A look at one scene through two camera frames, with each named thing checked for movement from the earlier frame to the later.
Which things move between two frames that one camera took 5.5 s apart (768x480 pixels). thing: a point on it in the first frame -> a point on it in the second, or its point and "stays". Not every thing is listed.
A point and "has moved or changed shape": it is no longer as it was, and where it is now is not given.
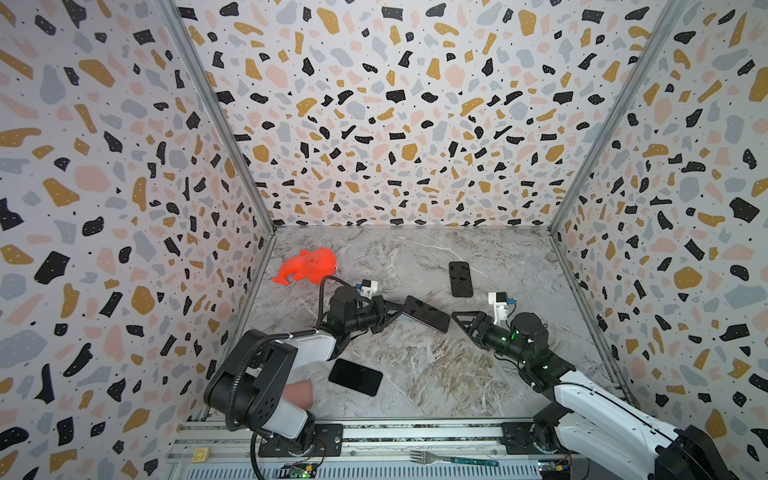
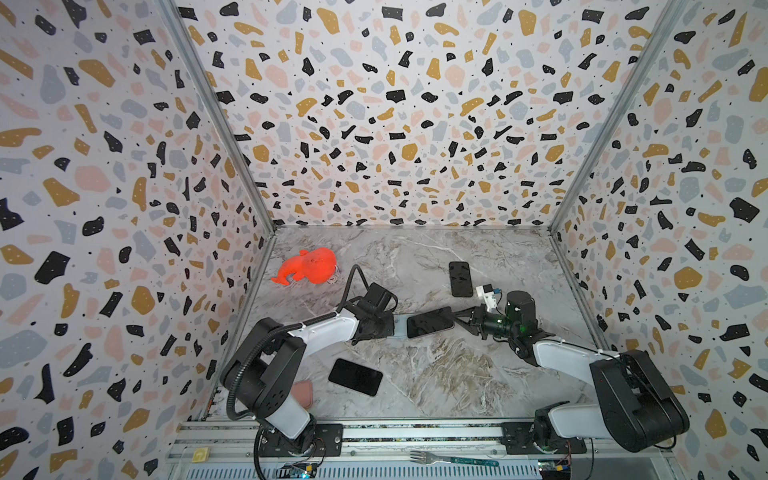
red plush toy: x=313 y=266 stays
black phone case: x=426 y=314 has moved or changed shape
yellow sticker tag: x=201 y=455 stays
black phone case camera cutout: x=461 y=282 stays
